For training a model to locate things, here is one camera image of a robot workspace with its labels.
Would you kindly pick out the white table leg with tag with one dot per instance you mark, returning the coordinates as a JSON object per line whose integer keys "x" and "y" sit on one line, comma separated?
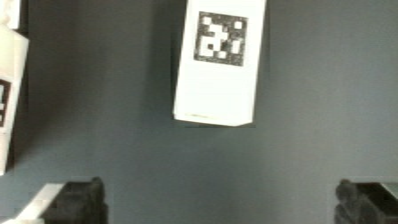
{"x": 218, "y": 61}

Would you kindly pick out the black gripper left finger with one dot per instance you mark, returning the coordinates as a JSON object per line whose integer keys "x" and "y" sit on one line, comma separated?
{"x": 67, "y": 203}

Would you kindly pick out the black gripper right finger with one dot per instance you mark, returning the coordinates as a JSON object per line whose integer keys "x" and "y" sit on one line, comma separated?
{"x": 366, "y": 203}

